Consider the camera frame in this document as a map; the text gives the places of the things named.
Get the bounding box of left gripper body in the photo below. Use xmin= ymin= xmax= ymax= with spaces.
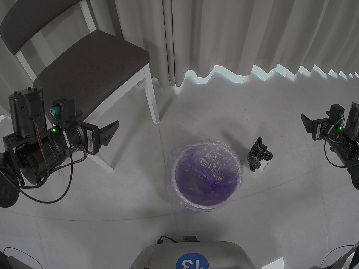
xmin=46 ymin=122 xmax=99 ymax=166

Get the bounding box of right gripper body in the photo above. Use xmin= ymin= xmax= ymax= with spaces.
xmin=311 ymin=118 xmax=350 ymax=148

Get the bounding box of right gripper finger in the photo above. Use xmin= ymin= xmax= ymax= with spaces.
xmin=301 ymin=113 xmax=314 ymax=134

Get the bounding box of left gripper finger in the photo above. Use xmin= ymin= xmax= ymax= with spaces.
xmin=98 ymin=120 xmax=120 ymax=147

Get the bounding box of black plastic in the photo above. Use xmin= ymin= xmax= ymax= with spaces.
xmin=247 ymin=136 xmax=274 ymax=172

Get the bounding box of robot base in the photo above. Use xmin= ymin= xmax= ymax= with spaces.
xmin=130 ymin=236 xmax=254 ymax=269

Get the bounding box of white trash bin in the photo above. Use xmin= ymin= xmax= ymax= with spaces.
xmin=168 ymin=140 xmax=244 ymax=213

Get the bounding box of white chair dark grey seat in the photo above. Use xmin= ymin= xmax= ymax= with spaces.
xmin=0 ymin=0 xmax=160 ymax=173

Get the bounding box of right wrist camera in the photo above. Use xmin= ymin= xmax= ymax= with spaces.
xmin=329 ymin=104 xmax=346 ymax=127

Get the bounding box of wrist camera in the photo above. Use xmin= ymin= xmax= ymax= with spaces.
xmin=329 ymin=104 xmax=346 ymax=127
xmin=50 ymin=99 xmax=83 ymax=128

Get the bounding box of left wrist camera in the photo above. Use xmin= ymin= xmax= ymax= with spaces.
xmin=50 ymin=99 xmax=83 ymax=128

